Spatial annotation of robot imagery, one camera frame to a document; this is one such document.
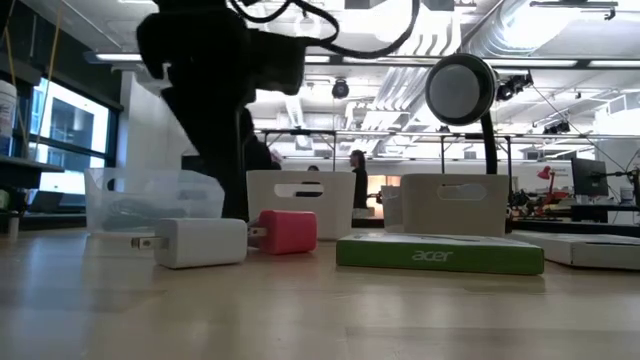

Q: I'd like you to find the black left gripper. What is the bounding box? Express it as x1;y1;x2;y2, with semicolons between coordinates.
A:
137;7;251;221

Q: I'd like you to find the white USB wall charger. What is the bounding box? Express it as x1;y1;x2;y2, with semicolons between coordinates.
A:
131;217;249;270

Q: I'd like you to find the pink USB wall charger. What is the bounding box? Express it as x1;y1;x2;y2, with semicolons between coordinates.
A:
248;209;318;256

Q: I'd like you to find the white green acer box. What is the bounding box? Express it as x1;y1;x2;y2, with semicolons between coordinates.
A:
335;233;545;276

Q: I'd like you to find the white product box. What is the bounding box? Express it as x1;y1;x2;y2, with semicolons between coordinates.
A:
509;229;640;272

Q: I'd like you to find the white plastic bin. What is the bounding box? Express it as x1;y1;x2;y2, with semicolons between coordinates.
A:
246;170;357;241

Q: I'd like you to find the clear plastic bin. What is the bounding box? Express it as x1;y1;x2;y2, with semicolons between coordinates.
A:
83;168;226;236

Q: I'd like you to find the grey plastic bin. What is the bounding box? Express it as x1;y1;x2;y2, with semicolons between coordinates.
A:
380;173;510;238

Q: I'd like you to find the dark grey desk surface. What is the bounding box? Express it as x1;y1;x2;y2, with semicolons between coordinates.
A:
0;154;66;190

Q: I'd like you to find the black desk lamp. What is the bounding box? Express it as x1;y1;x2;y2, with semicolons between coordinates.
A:
424;53;516;235

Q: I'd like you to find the red desk lamp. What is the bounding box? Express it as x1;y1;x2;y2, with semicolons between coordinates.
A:
537;165;571;206

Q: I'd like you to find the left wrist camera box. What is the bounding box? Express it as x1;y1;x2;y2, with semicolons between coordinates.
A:
248;28;307;97

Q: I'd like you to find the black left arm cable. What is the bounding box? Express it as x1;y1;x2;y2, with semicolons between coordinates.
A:
227;0;421;60

